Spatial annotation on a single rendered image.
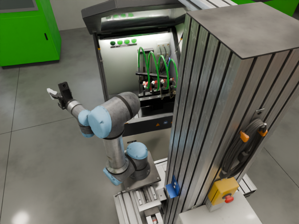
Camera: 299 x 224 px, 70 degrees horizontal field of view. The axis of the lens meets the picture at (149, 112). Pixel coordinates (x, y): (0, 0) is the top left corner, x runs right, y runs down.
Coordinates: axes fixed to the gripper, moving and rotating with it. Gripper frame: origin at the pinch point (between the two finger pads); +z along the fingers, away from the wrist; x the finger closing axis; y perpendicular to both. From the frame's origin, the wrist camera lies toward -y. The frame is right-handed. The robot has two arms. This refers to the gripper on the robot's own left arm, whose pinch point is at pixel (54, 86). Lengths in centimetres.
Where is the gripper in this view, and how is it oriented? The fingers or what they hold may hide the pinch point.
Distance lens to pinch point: 137.7
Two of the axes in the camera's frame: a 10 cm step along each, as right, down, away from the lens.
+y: -1.0, 7.6, 6.4
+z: -7.1, -5.1, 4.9
